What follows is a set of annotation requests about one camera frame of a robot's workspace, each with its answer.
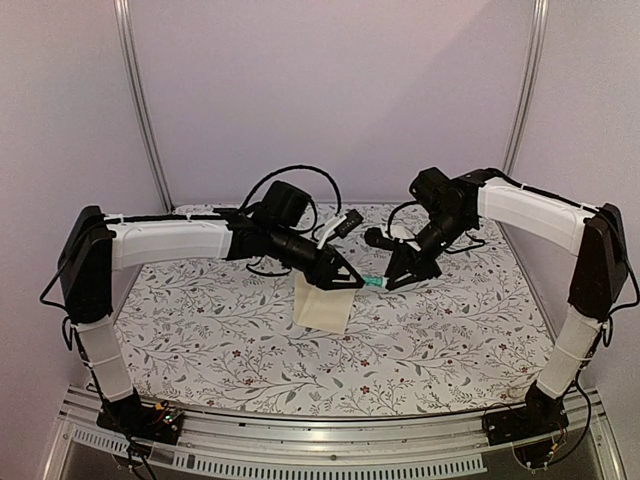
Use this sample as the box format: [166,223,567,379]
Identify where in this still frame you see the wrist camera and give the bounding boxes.
[364,226,421,253]
[316,209,363,249]

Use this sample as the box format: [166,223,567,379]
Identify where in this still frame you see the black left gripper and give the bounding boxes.
[269,225,367,291]

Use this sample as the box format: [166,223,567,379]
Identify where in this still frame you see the left aluminium frame post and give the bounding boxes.
[113,0,174,211]

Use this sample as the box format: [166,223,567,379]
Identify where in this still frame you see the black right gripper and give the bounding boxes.
[384,210,474,289]

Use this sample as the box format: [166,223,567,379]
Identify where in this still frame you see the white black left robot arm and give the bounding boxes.
[52,181,364,434]

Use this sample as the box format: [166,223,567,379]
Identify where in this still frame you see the aluminium frame post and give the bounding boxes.
[113,0,174,211]
[502,0,549,175]

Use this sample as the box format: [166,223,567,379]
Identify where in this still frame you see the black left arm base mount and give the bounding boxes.
[97,390,184,445]

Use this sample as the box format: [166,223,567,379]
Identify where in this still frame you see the front aluminium rail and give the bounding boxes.
[43,387,631,479]

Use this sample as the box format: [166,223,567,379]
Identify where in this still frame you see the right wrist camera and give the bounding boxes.
[364,226,421,253]

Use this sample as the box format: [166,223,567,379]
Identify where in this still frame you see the floral patterned table mat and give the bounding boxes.
[115,220,552,416]

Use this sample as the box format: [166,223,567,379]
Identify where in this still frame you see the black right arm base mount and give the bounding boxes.
[481,385,569,470]

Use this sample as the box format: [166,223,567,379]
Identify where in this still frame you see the cream paper envelope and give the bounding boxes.
[293,273,355,334]

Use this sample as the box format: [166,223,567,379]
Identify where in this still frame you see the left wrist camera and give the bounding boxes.
[316,209,363,249]

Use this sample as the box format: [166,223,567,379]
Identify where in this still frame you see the right aluminium frame post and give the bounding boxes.
[502,0,549,175]

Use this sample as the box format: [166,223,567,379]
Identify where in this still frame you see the green white glue stick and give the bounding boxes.
[362,275,387,288]

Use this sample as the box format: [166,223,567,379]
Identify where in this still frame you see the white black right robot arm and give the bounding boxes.
[382,167,635,436]

